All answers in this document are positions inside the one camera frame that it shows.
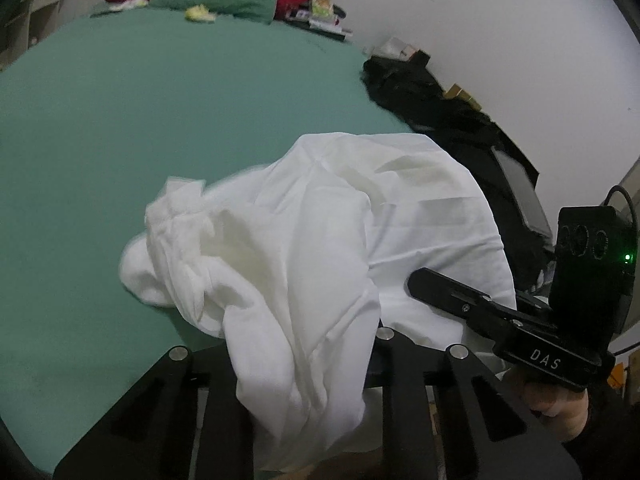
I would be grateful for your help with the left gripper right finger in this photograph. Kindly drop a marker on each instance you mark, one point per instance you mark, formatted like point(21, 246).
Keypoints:
point(445, 415)

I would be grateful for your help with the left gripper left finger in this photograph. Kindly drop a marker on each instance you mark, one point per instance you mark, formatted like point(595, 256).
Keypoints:
point(180, 420)

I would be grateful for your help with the white large shirt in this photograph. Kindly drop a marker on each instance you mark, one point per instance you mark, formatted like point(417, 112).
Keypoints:
point(296, 264)

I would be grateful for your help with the black clothes pile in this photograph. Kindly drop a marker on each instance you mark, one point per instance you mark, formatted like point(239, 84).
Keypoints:
point(505, 175)

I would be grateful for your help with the person right hand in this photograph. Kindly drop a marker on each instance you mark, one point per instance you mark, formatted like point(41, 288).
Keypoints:
point(563, 412)

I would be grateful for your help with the green bed sheet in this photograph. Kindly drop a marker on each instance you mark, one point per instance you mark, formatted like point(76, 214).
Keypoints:
point(94, 120)

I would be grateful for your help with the items on nightstand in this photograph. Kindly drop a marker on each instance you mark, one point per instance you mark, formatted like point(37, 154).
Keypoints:
point(321, 17)

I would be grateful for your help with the beige wooden desk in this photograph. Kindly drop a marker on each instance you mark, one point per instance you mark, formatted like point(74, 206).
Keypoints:
point(32, 22)

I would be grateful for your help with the yellow small cloth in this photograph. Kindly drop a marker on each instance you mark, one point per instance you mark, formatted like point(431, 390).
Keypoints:
point(199, 14)

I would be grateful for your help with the black camera box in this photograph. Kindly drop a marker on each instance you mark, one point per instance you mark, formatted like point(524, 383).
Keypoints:
point(595, 263)

